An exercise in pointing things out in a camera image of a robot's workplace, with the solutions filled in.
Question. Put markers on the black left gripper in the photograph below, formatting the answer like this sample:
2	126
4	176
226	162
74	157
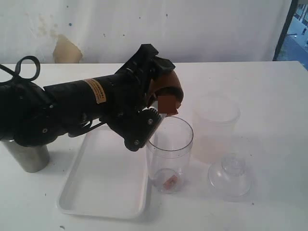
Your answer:
130	88

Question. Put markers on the brown wooden cup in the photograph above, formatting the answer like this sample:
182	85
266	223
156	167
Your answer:
167	84

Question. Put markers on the small wooden block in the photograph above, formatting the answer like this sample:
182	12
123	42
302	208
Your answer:
170	183

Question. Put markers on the stainless steel cup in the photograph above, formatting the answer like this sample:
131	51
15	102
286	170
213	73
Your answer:
31	159

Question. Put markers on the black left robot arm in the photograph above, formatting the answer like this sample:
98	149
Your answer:
33	116

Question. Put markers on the clear plastic shaker body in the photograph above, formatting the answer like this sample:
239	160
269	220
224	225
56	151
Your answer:
168	152

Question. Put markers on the clear plastic shaker lid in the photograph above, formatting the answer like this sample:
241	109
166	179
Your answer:
229	177

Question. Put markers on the translucent white plastic cup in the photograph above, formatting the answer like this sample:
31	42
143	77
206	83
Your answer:
214	119

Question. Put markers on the white rectangular plastic tray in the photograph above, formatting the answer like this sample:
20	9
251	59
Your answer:
106	180

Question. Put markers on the dark metal frame post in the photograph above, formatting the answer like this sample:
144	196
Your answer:
292	10

